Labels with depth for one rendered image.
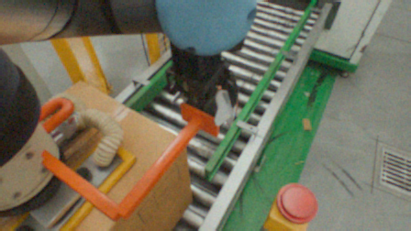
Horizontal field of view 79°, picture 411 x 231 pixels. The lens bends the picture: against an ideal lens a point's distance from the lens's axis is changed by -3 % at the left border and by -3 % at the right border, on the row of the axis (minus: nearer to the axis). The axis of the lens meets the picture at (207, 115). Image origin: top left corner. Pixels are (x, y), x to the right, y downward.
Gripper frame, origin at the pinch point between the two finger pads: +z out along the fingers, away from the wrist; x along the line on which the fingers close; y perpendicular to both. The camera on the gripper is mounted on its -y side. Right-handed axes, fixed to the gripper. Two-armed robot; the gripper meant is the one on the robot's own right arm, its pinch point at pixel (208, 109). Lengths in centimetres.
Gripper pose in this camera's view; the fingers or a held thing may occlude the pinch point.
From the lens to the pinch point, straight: 52.1
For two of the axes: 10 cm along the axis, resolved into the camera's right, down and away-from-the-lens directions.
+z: 0.0, 6.4, 7.7
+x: 8.5, 4.1, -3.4
